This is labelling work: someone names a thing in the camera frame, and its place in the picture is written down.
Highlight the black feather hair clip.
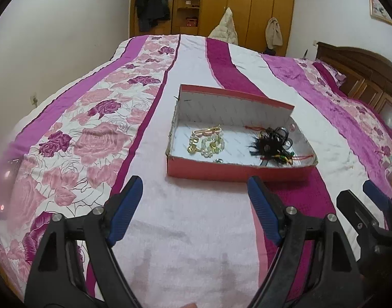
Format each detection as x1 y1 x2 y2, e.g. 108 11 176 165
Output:
247 127 296 167

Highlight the wooden wardrobe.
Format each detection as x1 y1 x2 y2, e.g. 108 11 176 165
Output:
129 0 296 56

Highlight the framed wall picture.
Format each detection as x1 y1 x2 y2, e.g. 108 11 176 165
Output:
369 0 392 28

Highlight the beige hanging coat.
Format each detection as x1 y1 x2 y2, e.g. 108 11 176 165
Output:
265 17 283 49

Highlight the gold clasp jewelry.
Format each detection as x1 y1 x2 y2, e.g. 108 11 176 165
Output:
199 125 223 137

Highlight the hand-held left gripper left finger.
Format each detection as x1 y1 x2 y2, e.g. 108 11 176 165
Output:
24 175 143 308

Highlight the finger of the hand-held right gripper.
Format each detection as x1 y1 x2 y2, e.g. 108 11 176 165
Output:
362 180 392 232
337 190 381 251

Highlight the pale green bead bracelet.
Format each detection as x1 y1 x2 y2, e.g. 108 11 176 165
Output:
199 136 225 158

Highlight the red braided cord bracelet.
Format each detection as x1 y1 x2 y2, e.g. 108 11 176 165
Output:
258 152 314 166

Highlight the pink floral bedspread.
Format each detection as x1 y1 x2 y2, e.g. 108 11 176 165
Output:
0 34 392 308

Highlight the pink cardboard box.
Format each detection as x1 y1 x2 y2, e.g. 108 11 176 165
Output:
165 84 319 183

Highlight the wooden headboard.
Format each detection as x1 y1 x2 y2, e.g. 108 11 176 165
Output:
315 41 392 135

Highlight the dark hanging jacket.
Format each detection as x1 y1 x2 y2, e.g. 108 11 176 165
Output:
134 0 171 33

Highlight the pink floral pillow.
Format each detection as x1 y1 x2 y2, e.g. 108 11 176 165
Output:
312 61 347 87

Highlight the white puffy jacket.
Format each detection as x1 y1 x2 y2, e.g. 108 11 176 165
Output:
208 7 239 45

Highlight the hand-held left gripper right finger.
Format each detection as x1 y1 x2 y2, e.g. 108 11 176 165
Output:
247 176 365 308

